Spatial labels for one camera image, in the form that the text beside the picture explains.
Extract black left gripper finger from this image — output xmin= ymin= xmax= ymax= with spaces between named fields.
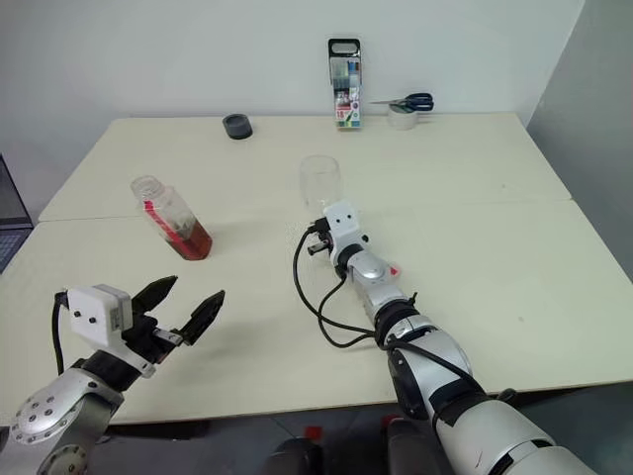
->
xmin=130 ymin=275 xmax=179 ymax=319
xmin=178 ymin=289 xmax=227 ymax=347

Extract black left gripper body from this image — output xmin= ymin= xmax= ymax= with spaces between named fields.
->
xmin=120 ymin=313 xmax=185 ymax=366

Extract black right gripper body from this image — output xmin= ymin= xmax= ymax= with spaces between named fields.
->
xmin=306 ymin=217 xmax=334 ymax=257

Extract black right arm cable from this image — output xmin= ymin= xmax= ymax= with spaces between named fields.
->
xmin=292 ymin=225 xmax=491 ymax=397

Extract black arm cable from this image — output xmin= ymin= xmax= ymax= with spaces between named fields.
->
xmin=292 ymin=225 xmax=491 ymax=397
xmin=52 ymin=291 xmax=69 ymax=376

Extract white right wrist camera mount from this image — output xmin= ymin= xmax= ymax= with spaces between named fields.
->
xmin=322 ymin=198 xmax=371 ymax=267

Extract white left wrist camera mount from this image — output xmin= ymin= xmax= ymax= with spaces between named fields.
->
xmin=66 ymin=283 xmax=156 ymax=380

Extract bottle with red liquid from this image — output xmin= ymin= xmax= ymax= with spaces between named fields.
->
xmin=129 ymin=173 xmax=216 ymax=261

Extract white tape roll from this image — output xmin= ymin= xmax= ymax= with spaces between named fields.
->
xmin=386 ymin=102 xmax=419 ymax=133

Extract marker pen set box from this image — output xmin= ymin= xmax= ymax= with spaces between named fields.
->
xmin=325 ymin=37 xmax=366 ymax=133

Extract dark grey laptop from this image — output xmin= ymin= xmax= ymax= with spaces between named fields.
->
xmin=0 ymin=152 xmax=36 ymax=274

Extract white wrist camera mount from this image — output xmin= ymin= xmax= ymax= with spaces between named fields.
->
xmin=322 ymin=198 xmax=371 ymax=267
xmin=66 ymin=283 xmax=156 ymax=380

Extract blue handled scissors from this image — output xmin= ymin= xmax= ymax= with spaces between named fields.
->
xmin=368 ymin=91 xmax=436 ymax=112

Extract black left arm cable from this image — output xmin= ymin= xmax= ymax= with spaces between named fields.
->
xmin=52 ymin=291 xmax=69 ymax=376

